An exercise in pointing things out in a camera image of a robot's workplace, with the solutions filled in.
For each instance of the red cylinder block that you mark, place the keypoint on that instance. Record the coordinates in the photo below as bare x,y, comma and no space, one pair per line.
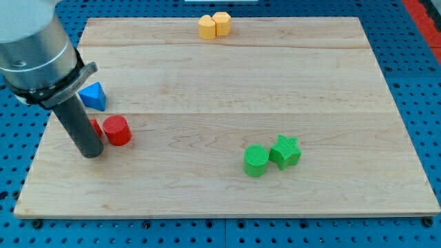
117,130

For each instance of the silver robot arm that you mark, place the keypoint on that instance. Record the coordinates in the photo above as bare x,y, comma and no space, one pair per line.
38,61

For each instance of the wooden board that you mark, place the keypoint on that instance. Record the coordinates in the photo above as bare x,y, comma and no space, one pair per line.
194,106

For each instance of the green cylinder block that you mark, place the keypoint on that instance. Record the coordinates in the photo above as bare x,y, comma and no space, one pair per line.
255,160

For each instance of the green star block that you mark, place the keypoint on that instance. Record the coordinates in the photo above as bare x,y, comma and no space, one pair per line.
285,152

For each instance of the yellow hexagon block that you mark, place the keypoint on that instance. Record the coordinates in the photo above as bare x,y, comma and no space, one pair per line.
223,23

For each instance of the red block behind rod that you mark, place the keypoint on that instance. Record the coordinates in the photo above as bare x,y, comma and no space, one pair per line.
97,127

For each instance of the blue triangle block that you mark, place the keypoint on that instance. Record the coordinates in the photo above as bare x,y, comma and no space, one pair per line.
94,97

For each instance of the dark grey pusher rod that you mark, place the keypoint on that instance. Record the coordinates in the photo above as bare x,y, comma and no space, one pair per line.
73,118

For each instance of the red mat strip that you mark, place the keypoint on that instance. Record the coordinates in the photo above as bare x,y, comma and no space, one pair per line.
427,20

